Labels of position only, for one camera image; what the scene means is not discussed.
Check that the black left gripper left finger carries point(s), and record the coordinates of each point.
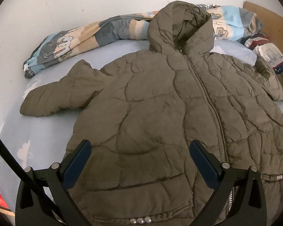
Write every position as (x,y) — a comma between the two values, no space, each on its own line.
(43,197)

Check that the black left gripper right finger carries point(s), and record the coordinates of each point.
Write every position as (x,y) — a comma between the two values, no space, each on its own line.
(249,206)

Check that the olive green hooded puffer jacket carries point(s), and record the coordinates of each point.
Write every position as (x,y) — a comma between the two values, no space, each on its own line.
(141,111)

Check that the navy patterned pillow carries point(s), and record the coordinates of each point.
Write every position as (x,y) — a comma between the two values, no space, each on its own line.
(262,46)

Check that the wooden headboard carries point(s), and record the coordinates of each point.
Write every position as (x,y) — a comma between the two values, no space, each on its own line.
(272,23)

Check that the rolled patterned quilt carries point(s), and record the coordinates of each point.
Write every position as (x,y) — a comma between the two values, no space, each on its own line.
(229,23)

